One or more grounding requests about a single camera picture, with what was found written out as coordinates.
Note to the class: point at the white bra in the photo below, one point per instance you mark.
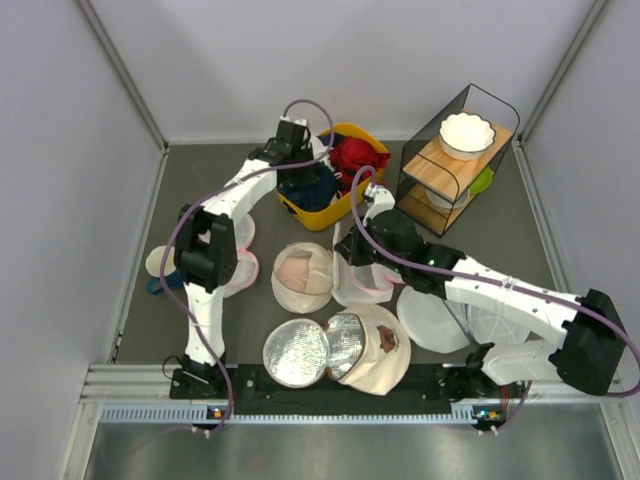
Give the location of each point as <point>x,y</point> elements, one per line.
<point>320,151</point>

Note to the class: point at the white scalloped bowl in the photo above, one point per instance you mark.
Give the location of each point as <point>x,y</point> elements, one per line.
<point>466,137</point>

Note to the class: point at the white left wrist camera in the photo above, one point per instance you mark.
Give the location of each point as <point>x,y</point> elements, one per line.
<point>299,121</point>

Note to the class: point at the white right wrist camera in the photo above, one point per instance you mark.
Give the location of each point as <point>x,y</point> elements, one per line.
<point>378,200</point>

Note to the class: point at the black bra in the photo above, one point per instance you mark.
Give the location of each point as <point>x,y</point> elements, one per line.
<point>310,203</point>

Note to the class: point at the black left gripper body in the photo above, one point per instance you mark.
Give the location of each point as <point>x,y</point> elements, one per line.
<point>302,155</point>

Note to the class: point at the grey trimmed white mesh bag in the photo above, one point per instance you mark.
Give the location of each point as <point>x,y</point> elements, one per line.
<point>445,326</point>

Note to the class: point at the beige mesh bag with glasses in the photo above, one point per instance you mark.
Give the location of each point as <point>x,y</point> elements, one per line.
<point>319,246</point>

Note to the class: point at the yellow plastic basket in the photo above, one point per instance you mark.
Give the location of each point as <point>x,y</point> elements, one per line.
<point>341,205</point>

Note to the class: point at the pink trimmed bag centre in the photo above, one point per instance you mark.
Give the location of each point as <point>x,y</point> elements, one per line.
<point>365,284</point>

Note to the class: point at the green plastic bowl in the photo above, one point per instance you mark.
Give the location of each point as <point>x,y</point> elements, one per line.
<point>482,182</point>

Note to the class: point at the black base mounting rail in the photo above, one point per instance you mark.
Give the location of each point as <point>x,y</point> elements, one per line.
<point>424,389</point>

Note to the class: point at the red bra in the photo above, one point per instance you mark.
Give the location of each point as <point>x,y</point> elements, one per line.
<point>350,155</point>

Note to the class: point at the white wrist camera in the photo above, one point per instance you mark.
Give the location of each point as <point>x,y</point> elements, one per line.
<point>299,121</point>
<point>378,200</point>

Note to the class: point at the beige foil lined bear bag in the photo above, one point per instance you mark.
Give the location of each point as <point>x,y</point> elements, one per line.
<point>363,347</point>

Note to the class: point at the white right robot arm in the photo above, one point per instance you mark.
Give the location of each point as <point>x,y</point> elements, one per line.
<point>580,339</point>

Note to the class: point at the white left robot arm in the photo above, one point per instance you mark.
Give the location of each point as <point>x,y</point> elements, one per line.
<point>205,250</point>

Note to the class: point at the pink trimmed bag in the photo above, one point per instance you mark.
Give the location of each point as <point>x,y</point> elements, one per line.
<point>365,284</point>
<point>247,267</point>

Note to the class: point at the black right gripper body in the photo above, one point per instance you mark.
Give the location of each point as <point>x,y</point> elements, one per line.
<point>364,257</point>

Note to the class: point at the dark blue bra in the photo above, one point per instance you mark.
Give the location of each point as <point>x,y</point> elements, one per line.
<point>325,184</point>

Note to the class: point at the black wire shelf rack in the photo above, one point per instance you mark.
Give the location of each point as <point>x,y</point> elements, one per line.
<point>425,165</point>

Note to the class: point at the pale pink bra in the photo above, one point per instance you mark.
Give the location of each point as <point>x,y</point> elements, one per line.
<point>291,273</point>

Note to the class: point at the pink trimmed bag left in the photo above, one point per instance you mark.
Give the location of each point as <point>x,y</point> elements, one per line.
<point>247,267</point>

